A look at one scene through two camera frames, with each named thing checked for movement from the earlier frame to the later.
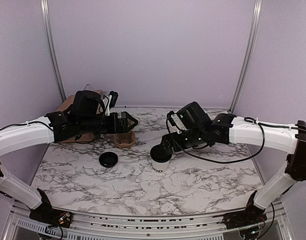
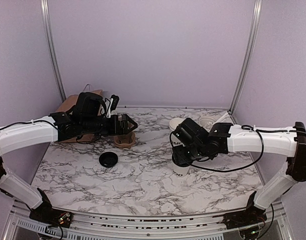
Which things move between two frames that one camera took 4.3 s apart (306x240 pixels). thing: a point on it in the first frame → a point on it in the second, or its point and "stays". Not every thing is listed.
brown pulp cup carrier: x=124 y=140 stays
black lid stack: x=108 y=159 stays
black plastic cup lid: x=159 y=154 → x=183 y=160
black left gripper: x=114 y=128 stays
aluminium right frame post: x=248 y=56 stays
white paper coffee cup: x=160 y=167 → x=179 y=171
